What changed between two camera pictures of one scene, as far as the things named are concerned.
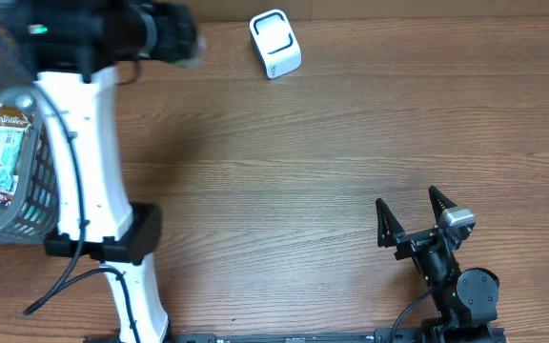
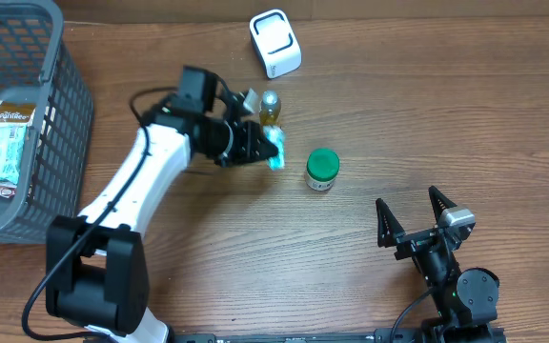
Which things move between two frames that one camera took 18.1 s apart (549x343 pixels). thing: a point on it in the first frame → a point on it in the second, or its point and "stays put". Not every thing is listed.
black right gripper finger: (439, 202) stays put
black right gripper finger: (388, 227) stays put
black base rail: (380, 335) stays put
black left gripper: (179, 35) → (252, 137)
